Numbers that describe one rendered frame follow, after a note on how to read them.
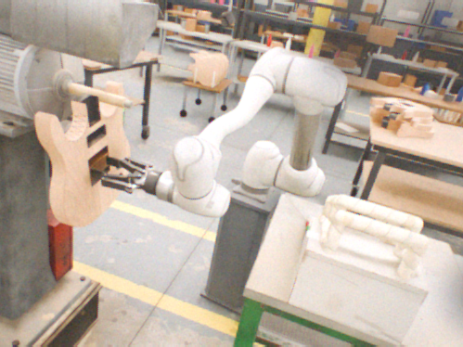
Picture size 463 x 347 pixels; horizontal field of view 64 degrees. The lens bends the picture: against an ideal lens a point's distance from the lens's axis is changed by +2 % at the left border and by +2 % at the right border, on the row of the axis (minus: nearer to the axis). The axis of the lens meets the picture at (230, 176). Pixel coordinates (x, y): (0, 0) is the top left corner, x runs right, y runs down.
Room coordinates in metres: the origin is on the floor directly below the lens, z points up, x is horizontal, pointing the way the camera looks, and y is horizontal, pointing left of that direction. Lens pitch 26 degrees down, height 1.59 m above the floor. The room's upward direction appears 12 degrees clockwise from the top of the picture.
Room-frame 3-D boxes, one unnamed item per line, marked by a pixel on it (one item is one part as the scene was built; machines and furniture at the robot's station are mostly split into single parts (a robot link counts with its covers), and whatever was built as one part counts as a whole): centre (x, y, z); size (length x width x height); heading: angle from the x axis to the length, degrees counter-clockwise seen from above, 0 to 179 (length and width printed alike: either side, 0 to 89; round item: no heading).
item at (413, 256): (0.68, -0.42, 1.15); 0.03 x 0.03 x 0.09
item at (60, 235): (1.30, 0.77, 0.49); 0.25 x 0.12 x 0.37; 78
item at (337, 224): (0.72, -0.26, 1.15); 0.03 x 0.03 x 0.09
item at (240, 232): (1.71, -0.13, 0.35); 0.28 x 0.28 x 0.70; 70
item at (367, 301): (0.75, -0.35, 1.02); 0.27 x 0.15 x 0.17; 78
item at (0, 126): (1.14, 0.80, 1.11); 0.36 x 0.24 x 0.04; 78
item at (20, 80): (1.13, 0.74, 1.25); 0.41 x 0.27 x 0.26; 78
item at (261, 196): (1.71, -0.12, 0.73); 0.22 x 0.18 x 0.06; 70
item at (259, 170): (1.70, -0.14, 0.87); 0.18 x 0.16 x 0.22; 72
